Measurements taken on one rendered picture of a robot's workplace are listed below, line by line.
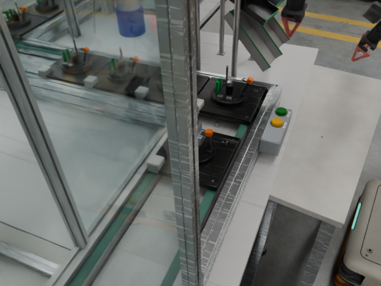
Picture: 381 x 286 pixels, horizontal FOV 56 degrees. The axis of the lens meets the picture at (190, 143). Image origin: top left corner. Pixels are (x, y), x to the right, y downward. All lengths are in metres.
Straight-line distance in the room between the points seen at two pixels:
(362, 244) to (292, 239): 0.42
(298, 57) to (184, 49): 1.65
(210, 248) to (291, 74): 1.10
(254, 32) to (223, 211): 0.89
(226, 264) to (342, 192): 0.47
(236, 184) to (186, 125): 0.71
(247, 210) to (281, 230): 1.05
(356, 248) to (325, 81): 0.79
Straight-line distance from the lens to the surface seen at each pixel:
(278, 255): 2.12
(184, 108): 0.40
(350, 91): 1.78
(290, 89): 1.72
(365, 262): 1.89
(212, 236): 0.99
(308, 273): 1.52
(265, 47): 1.67
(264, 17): 1.54
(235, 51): 1.56
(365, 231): 1.99
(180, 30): 0.36
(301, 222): 2.28
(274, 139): 1.27
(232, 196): 1.08
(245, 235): 1.12
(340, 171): 1.37
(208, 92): 1.47
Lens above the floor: 1.78
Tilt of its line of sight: 42 degrees down
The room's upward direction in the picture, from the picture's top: 2 degrees counter-clockwise
